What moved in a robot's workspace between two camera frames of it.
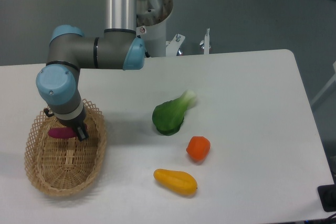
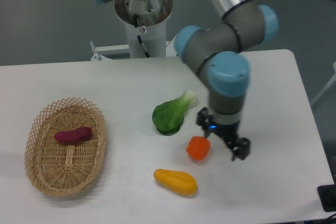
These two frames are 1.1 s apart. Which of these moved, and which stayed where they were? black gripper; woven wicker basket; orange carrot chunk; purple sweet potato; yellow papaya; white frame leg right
Moved: purple sweet potato; black gripper
Stayed: orange carrot chunk; yellow papaya; white frame leg right; woven wicker basket
